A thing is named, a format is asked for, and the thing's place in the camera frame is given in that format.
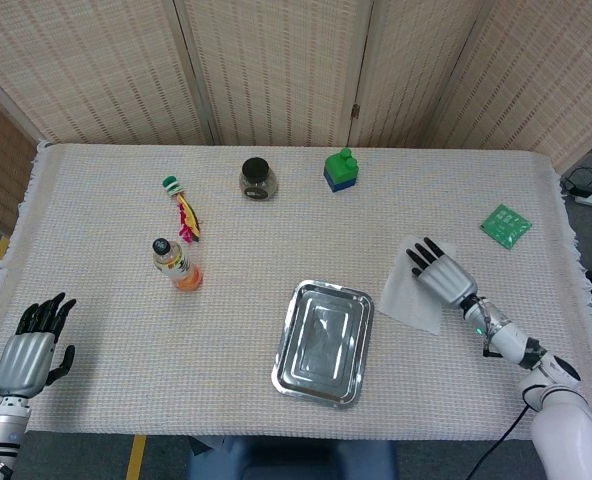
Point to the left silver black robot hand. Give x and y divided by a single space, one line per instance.
23 362

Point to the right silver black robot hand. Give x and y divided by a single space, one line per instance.
448 282

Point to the white paper napkin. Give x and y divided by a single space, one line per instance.
406 305

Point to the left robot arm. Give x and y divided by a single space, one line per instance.
1 430

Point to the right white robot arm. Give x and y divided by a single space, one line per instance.
566 420

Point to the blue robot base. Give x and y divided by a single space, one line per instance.
296 460

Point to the silver metal tray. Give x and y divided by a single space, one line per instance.
321 345

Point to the green packet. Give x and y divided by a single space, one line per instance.
506 226

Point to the white woven tablecloth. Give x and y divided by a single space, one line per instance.
126 350

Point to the blue toy block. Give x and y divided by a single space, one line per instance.
338 185

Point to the green toy block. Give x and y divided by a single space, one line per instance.
341 167

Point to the orange drink bottle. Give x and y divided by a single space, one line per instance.
178 267

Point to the brass screen hinge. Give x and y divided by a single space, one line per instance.
355 111

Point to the glass jar black lid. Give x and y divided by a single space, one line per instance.
257 182

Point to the colourful feather shuttlecock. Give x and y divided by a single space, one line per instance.
188 215

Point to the woven folding screen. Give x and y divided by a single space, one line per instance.
286 65

